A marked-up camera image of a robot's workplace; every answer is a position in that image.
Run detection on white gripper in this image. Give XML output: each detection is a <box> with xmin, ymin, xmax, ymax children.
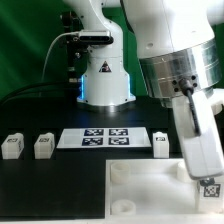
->
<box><xmin>172</xmin><ymin>91</ymin><xmax>224</xmax><ymax>187</ymax></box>

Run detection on white square tabletop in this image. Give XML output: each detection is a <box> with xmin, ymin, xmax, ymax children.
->
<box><xmin>105</xmin><ymin>159</ymin><xmax>224</xmax><ymax>224</ymax></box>

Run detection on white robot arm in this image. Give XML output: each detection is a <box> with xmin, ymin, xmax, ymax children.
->
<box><xmin>64</xmin><ymin>0</ymin><xmax>224</xmax><ymax>180</ymax></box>

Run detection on white sheet with tags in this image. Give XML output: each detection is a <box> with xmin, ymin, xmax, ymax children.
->
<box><xmin>57</xmin><ymin>127</ymin><xmax>151</xmax><ymax>149</ymax></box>

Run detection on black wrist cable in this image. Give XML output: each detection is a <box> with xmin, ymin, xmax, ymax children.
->
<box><xmin>179</xmin><ymin>78</ymin><xmax>203</xmax><ymax>137</ymax></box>

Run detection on black cables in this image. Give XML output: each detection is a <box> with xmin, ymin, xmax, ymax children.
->
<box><xmin>0</xmin><ymin>81</ymin><xmax>79</xmax><ymax>105</ymax></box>

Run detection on black camera on mount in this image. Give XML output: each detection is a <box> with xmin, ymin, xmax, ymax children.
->
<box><xmin>60</xmin><ymin>11</ymin><xmax>114</xmax><ymax>83</ymax></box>

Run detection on white camera cable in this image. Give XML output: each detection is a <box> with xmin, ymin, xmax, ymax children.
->
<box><xmin>41</xmin><ymin>31</ymin><xmax>81</xmax><ymax>83</ymax></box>

